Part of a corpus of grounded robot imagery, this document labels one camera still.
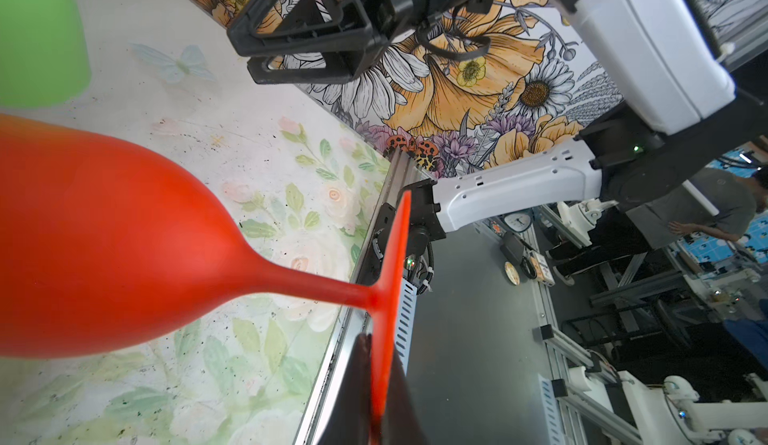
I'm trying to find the red wine glass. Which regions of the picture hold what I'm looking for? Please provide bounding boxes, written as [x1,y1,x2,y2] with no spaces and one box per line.
[0,113,413,434]

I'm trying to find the white perforated cable duct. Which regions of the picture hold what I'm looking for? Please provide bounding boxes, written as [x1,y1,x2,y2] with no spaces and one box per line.
[394,278,418,372]

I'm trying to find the person in grey shirt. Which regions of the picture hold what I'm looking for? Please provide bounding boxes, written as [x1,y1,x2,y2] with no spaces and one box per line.
[626,168,767,250]

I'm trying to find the green wine glass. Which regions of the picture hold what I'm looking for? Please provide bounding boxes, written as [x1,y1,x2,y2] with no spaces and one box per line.
[1,0,91,108]

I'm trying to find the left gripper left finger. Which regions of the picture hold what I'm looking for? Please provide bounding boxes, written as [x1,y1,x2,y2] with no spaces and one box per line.
[319,334,371,445]

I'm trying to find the aluminium front rail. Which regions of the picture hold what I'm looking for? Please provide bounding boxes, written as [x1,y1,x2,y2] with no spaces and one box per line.
[294,151,419,444]

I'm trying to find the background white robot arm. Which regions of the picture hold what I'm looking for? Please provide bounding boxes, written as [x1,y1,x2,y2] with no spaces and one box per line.
[553,367,767,444]

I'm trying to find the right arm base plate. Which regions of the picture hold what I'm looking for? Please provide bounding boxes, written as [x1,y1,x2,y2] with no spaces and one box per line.
[359,179,446,295]

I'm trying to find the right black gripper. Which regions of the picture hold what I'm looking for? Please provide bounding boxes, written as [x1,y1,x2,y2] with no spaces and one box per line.
[227,0,491,85]

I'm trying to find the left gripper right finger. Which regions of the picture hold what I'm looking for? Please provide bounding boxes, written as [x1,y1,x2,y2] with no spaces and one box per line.
[380,360,428,445]

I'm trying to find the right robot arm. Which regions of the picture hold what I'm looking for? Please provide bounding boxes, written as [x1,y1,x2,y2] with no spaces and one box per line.
[211,0,767,235]

